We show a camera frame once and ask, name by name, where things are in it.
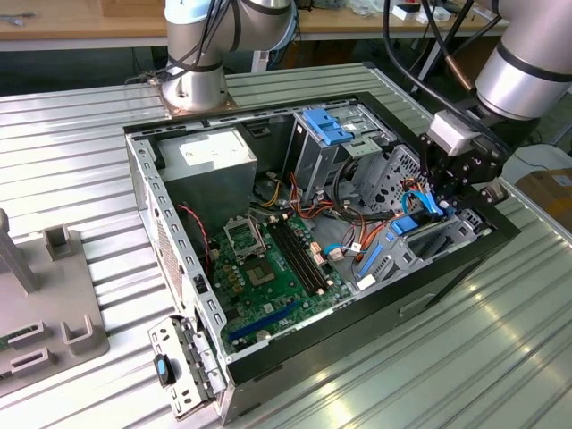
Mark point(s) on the blue plastic drive latch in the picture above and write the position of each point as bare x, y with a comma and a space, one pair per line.
326, 125

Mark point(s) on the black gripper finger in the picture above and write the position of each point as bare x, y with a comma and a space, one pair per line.
487, 195
431, 170

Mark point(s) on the cardboard box with label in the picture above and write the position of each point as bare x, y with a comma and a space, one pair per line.
549, 192

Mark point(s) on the metal disk bay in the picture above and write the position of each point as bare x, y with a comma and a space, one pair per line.
415, 257

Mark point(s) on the white box with black lid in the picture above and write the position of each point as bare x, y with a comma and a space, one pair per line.
404, 11

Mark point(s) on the small white box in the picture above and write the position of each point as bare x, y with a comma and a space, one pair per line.
435, 15

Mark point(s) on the black RAM slot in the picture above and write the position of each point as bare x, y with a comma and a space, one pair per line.
307, 257
293, 257

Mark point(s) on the hard disk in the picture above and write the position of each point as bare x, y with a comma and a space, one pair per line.
404, 224

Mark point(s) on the CPU socket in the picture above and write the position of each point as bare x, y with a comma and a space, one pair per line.
241, 237

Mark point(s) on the grey parts rack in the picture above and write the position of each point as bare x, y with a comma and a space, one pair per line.
53, 290

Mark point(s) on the metal rear slot bracket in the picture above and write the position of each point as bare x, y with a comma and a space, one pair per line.
172, 330

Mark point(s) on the grey power supply unit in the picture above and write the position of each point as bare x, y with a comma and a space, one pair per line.
210, 179

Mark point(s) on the green RAM stick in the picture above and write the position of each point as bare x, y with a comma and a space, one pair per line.
3, 345

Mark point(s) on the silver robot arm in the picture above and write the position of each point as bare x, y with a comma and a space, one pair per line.
523, 80

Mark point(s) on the grey metal tool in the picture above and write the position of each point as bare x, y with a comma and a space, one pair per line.
15, 18

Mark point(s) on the green motherboard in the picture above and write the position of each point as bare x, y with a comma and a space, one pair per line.
272, 292

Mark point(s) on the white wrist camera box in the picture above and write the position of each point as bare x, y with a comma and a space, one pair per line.
449, 134

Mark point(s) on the orange board connector block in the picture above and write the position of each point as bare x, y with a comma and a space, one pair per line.
316, 254

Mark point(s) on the metal optical drive cage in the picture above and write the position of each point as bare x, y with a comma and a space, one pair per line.
313, 165

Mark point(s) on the blue expansion slot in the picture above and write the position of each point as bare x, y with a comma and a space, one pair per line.
263, 322

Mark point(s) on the black open PC case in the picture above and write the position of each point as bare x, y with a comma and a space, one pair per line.
357, 339

